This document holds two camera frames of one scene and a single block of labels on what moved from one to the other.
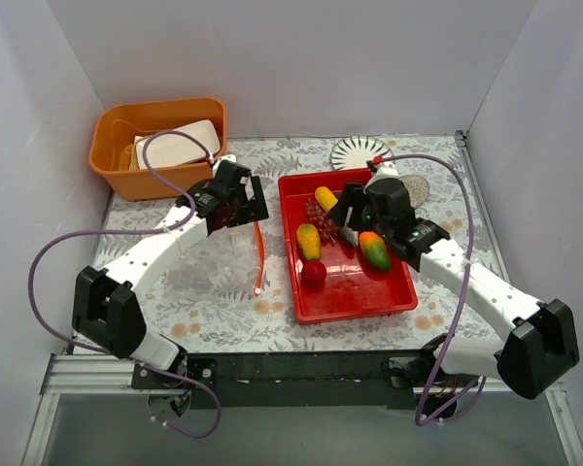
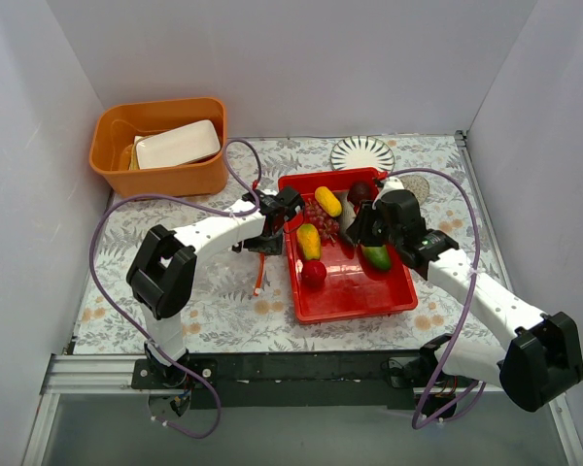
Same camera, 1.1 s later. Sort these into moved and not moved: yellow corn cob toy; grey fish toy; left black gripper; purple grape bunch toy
Moved: left black gripper
Not moved: yellow corn cob toy; grey fish toy; purple grape bunch toy
